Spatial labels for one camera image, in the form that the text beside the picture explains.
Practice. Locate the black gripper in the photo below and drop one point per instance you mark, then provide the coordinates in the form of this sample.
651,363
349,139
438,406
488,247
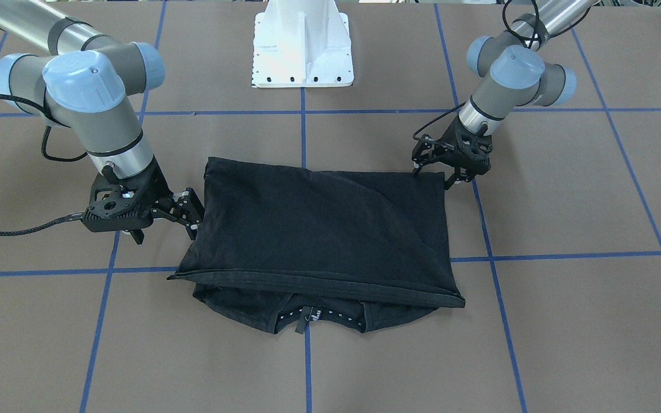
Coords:
444,141
155,182

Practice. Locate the black printed t-shirt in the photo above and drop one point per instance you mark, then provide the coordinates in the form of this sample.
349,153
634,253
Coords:
284,245

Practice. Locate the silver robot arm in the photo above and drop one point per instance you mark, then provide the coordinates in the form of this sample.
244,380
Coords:
84,83
513,75

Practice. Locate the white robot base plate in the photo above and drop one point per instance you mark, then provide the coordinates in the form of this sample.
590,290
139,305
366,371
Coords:
302,44

